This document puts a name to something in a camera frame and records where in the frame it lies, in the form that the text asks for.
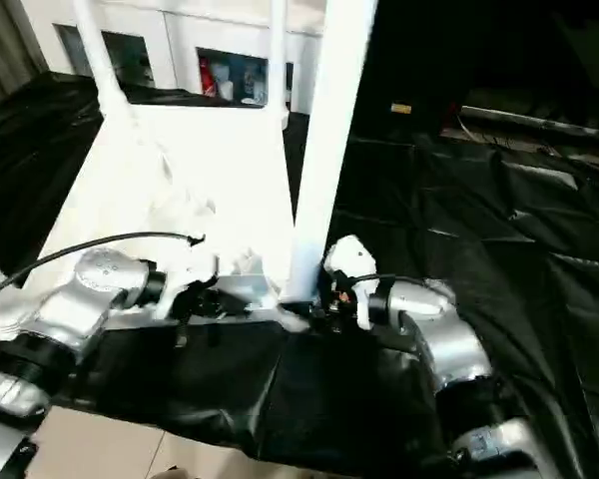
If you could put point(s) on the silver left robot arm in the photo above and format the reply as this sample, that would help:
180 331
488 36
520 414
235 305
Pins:
95 284

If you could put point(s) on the dark robot foot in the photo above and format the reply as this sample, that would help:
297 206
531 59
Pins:
170 473

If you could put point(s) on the white cabinet with glass doors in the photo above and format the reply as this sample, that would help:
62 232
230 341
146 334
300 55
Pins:
204 25

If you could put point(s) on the white plastic table top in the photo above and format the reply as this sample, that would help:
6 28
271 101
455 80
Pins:
179 164

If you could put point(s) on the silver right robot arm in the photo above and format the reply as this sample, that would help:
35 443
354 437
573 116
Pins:
454 339

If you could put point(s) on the grey curtain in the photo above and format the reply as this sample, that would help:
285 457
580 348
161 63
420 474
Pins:
10 45

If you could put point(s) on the black mat cover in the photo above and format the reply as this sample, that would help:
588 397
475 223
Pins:
479 224

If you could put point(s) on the grey metal rod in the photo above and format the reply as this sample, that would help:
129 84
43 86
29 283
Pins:
539 122

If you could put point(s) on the black case with gold label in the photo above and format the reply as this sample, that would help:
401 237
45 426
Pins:
404 50

